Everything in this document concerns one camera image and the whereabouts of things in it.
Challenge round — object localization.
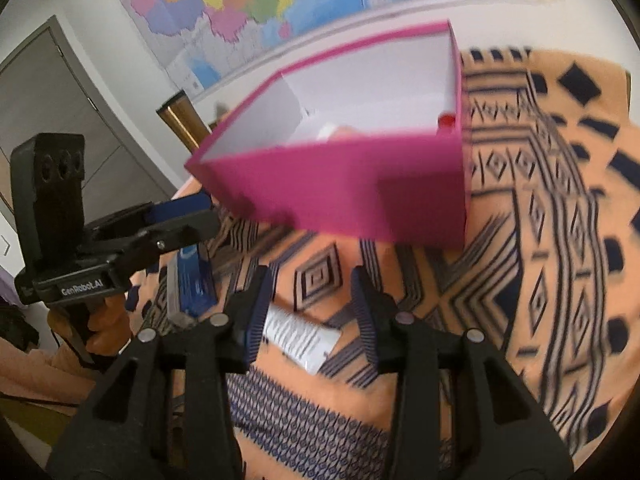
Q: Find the dark bag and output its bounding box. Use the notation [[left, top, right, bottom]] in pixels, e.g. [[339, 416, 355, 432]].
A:
[[0, 300, 38, 346]]

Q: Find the grey door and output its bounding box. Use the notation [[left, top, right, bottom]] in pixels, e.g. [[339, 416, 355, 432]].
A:
[[0, 15, 183, 211]]

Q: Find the pink cloth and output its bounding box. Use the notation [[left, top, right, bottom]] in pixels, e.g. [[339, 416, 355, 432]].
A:
[[0, 335, 101, 406]]

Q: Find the blue carton with white swoosh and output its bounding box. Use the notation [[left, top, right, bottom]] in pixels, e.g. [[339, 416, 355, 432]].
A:
[[166, 245, 218, 326]]

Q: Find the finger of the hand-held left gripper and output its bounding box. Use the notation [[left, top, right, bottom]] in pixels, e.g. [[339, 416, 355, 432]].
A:
[[111, 208, 221, 281], [87, 191, 213, 241]]

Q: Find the orange patterned blanket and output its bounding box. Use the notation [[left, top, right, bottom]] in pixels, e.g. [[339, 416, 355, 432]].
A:
[[125, 47, 640, 480]]

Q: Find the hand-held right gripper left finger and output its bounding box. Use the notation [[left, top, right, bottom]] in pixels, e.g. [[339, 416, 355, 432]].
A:
[[47, 265, 273, 480]]

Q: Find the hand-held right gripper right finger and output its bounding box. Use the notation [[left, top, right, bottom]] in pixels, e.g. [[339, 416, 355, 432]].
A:
[[350, 266, 576, 480]]

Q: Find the magenta cardboard box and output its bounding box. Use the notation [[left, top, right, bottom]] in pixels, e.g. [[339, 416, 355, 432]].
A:
[[184, 20, 472, 250]]

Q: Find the person's left hand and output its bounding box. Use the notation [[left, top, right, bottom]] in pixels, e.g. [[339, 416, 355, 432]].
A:
[[86, 292, 133, 357]]

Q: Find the colourful wall map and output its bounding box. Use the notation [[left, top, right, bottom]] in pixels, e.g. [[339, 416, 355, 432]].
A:
[[111, 0, 538, 96]]

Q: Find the pink tube with white cap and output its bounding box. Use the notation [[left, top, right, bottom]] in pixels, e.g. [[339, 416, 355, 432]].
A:
[[317, 122, 361, 142]]

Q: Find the white squeeze tube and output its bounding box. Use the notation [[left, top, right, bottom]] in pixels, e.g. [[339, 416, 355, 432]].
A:
[[262, 305, 343, 376]]

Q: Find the gold metal cylinder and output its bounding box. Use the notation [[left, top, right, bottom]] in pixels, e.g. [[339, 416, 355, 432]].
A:
[[156, 89, 213, 155]]

